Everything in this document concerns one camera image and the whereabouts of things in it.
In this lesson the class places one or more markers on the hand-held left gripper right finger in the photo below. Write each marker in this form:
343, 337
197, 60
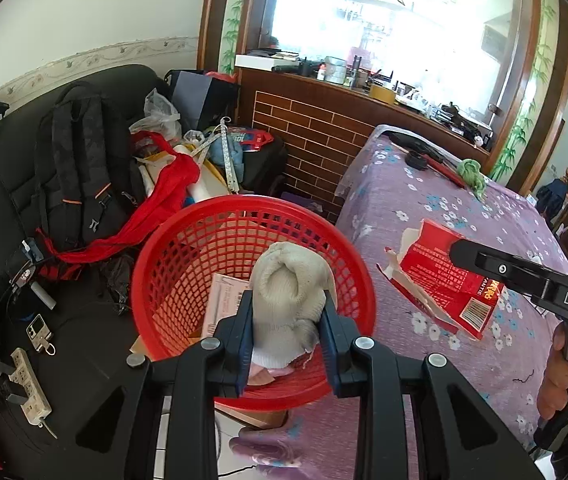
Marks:
331, 345

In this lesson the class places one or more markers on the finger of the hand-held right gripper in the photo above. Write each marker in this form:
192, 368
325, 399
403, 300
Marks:
494, 266

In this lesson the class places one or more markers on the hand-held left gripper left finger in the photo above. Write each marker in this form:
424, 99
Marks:
241, 340

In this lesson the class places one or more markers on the torn red carton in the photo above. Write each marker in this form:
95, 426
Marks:
434, 270

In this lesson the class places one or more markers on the grey white sock bundle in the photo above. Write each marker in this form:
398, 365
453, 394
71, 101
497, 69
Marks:
289, 290

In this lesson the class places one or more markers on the red plastic basket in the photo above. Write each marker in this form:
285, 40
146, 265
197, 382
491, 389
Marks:
188, 250

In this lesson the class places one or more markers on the green cloth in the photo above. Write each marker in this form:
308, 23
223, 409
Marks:
473, 175

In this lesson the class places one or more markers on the black thread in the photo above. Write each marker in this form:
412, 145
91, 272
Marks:
524, 377

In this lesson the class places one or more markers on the long red tool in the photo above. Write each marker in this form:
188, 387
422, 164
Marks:
446, 170

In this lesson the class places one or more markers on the black round object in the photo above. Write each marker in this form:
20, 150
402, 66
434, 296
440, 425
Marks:
418, 161

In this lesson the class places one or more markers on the black plastic bag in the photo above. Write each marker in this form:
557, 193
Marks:
116, 282

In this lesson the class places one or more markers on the black gun-shaped tool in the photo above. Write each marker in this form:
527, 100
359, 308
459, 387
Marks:
411, 141

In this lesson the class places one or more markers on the bamboo painted panel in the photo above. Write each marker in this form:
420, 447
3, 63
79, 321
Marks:
231, 20
526, 110

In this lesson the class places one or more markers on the red cloth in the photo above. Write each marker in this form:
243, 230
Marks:
163, 195

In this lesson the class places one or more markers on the white paper roll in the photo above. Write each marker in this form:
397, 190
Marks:
201, 180

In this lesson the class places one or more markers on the measuring tape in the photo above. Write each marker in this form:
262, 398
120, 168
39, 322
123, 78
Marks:
229, 160

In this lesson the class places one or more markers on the small flip phone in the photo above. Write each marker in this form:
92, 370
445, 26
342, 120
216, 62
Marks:
39, 331

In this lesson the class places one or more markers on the yellow box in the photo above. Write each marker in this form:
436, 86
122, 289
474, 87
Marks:
382, 94

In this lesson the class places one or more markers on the brick-pattern wooden counter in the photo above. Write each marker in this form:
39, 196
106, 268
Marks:
314, 130

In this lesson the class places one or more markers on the white power strip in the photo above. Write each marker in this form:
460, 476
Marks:
28, 385

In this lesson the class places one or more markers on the row of assorted household clutter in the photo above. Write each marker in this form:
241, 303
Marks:
364, 77

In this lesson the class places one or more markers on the black backpack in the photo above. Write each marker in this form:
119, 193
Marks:
83, 160

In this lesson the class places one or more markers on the clear plastic bag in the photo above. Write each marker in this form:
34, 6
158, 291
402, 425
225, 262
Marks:
156, 115

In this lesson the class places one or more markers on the dark paper bag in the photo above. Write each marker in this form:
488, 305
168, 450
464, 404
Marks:
203, 100

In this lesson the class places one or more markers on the metal tin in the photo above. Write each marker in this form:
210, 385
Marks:
336, 70

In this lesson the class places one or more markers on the black sofa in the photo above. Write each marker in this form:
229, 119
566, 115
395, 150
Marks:
13, 185

